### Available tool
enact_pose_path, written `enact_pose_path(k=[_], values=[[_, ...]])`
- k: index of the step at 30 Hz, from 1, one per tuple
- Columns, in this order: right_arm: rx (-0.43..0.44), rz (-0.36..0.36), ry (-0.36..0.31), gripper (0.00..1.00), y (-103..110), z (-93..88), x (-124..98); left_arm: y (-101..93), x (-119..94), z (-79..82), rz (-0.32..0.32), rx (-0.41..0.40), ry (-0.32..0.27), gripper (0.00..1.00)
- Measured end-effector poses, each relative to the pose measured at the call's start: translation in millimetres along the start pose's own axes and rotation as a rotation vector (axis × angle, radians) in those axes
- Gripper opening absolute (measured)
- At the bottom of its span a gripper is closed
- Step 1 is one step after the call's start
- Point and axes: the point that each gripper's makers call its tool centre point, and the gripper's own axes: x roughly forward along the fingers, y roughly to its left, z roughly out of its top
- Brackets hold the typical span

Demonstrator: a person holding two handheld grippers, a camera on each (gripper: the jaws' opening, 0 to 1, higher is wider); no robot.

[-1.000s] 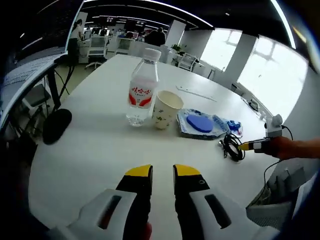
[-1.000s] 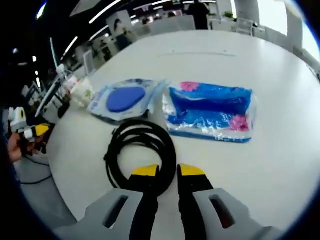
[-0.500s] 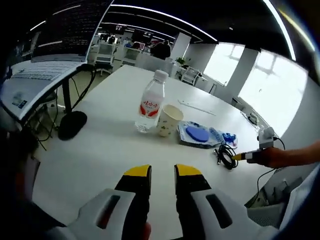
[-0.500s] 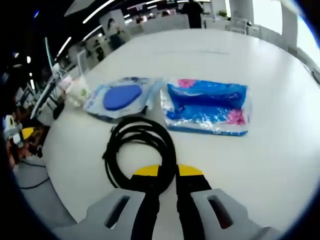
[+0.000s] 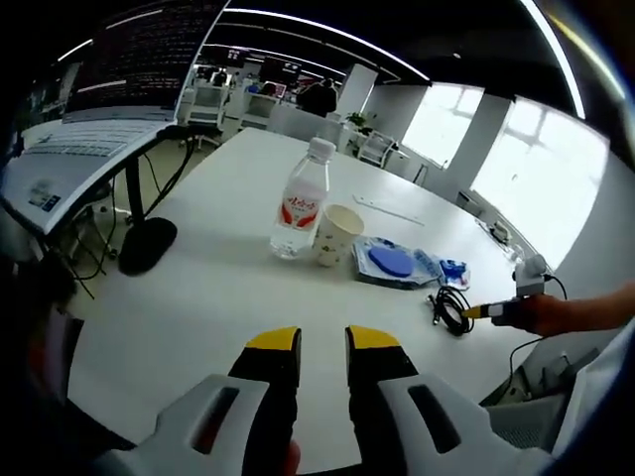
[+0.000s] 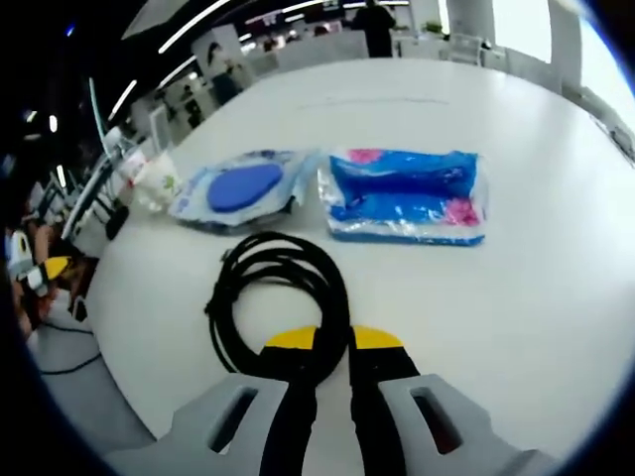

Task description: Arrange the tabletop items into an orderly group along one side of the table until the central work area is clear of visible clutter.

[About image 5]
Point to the blue disc blister pack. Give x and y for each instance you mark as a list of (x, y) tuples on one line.
[(392, 260)]

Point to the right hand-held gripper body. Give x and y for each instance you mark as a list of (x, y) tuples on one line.
[(530, 276)]

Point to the white table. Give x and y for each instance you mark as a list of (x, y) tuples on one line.
[(198, 297)]

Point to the white flat strip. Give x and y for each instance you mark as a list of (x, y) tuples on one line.
[(364, 200)]

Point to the green potted plant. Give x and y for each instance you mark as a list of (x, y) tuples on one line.
[(357, 120)]

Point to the black laptop stand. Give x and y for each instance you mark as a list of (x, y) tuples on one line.
[(146, 245)]

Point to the clear water bottle red label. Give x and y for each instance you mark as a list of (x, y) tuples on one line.
[(300, 218)]

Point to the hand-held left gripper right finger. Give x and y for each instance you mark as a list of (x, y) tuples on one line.
[(412, 421)]

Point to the white office partition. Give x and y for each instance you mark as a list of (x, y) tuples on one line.
[(302, 126)]

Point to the grey mesh office chair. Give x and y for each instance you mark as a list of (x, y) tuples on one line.
[(536, 421)]

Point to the white paper cup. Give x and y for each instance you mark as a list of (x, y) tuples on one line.
[(332, 243)]

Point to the person's right hand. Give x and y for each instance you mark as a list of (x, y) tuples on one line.
[(543, 317)]

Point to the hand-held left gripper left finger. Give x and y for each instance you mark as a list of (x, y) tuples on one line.
[(198, 421)]

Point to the person's white clothing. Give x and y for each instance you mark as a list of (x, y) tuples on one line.
[(595, 396)]

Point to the white mesh office chair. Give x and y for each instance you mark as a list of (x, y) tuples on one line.
[(377, 147)]

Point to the white desktop socket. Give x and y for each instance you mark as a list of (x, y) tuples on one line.
[(500, 230)]

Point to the silver laptop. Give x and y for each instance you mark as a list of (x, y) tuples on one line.
[(124, 64)]

